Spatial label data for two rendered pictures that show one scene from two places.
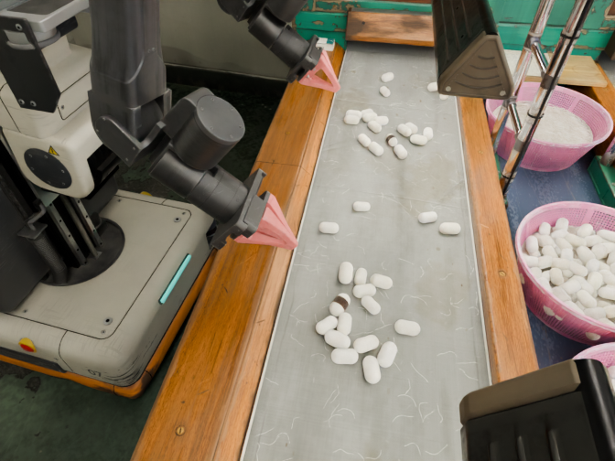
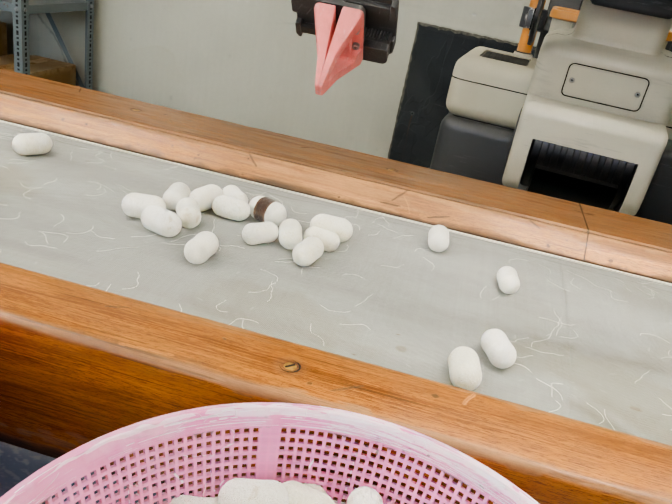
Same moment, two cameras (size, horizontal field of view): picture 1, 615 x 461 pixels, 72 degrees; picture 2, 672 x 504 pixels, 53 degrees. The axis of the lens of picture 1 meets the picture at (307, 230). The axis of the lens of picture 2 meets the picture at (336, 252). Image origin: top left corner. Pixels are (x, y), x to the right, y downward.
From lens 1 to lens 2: 0.79 m
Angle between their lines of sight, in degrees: 71
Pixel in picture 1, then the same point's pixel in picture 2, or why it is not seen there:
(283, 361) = (194, 177)
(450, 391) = (64, 263)
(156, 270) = not seen: hidden behind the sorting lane
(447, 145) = not seen: outside the picture
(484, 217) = (507, 412)
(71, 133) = (548, 103)
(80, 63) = (642, 62)
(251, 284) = (311, 158)
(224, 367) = (194, 131)
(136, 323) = not seen: hidden behind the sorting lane
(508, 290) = (235, 356)
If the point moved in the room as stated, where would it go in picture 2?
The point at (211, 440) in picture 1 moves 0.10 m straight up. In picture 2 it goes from (115, 116) to (118, 21)
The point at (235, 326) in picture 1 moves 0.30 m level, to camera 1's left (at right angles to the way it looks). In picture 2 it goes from (246, 142) to (280, 88)
